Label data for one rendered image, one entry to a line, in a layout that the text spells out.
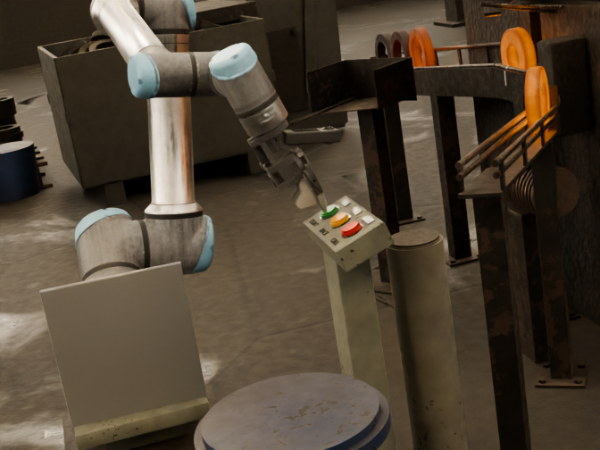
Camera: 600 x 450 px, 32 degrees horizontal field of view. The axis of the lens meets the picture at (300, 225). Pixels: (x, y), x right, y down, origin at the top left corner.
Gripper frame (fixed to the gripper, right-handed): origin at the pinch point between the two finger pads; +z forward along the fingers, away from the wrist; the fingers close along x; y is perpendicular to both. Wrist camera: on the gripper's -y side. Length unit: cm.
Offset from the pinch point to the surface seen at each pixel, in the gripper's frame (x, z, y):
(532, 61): -53, 16, -74
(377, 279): -112, 72, -18
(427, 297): 9.4, 25.7, -7.6
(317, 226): 2.6, 2.2, 4.0
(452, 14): -708, 160, -287
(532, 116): -11, 12, -52
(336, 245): 16.7, 2.2, 4.3
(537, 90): -10, 8, -55
